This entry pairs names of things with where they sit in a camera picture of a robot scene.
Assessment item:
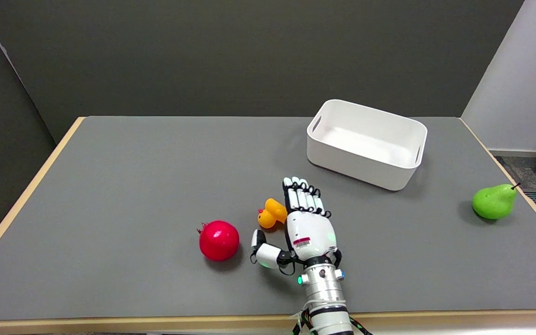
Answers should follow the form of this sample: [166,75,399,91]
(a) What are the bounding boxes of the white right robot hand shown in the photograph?
[250,176,343,276]

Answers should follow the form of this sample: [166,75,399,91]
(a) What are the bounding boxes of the yellow rubber duck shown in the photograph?
[257,198,288,229]

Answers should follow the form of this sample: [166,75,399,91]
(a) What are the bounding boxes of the red pomegranate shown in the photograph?
[197,221,240,261]

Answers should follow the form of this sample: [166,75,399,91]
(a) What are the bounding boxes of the white plastic bin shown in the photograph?
[307,99,428,192]

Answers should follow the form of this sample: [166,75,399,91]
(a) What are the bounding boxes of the green pear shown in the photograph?
[472,183,521,220]

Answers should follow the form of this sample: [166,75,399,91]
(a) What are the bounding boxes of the green red braided cable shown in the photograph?
[291,311,311,335]

